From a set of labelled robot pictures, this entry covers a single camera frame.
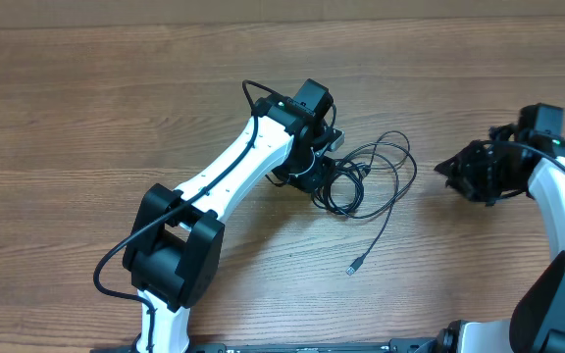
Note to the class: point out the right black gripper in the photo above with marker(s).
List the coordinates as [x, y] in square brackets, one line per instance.
[463, 169]

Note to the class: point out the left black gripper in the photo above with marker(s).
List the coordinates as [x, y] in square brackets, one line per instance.
[316, 180]

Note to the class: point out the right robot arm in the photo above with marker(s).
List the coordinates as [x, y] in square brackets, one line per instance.
[527, 157]

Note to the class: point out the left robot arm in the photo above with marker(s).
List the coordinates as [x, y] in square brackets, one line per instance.
[178, 233]

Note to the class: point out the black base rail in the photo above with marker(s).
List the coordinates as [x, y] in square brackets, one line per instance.
[395, 345]

